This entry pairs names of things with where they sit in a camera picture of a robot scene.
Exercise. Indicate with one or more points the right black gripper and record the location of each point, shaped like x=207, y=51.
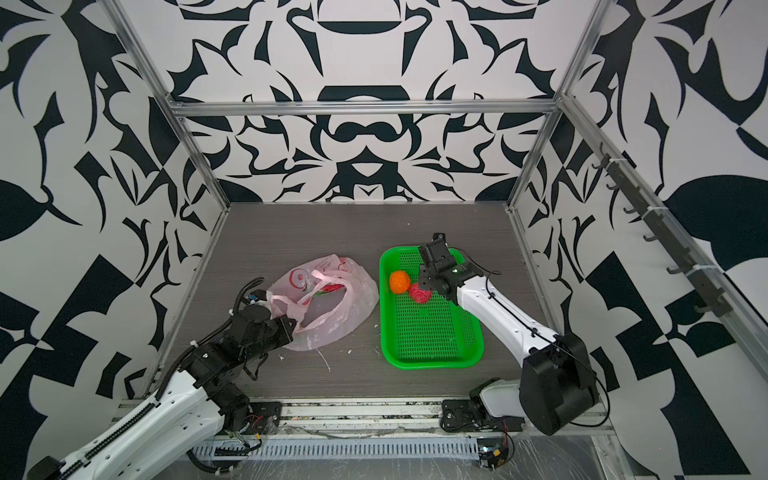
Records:
x=423, y=276

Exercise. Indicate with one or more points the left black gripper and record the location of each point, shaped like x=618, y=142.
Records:
x=287, y=330

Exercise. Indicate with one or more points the red fruit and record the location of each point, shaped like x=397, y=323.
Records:
x=418, y=294

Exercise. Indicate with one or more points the orange fruit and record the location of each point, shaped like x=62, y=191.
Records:
x=399, y=282

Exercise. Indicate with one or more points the green plastic perforated basket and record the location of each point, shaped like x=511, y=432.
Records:
x=431, y=335

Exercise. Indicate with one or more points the pink plastic bag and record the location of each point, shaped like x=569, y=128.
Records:
x=328, y=297

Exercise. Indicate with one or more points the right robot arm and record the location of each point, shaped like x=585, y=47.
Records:
x=557, y=384

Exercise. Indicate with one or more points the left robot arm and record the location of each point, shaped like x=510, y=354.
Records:
x=197, y=398

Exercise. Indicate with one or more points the small green-lit circuit board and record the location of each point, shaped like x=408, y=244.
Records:
x=493, y=453

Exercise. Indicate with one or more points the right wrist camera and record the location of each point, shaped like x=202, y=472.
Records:
x=440, y=238

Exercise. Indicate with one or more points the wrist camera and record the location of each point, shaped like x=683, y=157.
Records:
x=440, y=238
x=258, y=297

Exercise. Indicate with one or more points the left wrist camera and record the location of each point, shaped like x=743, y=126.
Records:
x=258, y=297

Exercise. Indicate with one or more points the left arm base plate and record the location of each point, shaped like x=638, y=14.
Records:
x=260, y=417

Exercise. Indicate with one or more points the aluminium front rail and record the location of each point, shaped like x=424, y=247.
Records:
x=369, y=417

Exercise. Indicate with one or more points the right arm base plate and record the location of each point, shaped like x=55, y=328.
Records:
x=464, y=415

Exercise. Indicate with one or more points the white slotted cable duct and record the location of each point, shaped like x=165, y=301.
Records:
x=461, y=448

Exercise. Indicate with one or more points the black wall hook rack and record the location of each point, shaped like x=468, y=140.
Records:
x=666, y=230

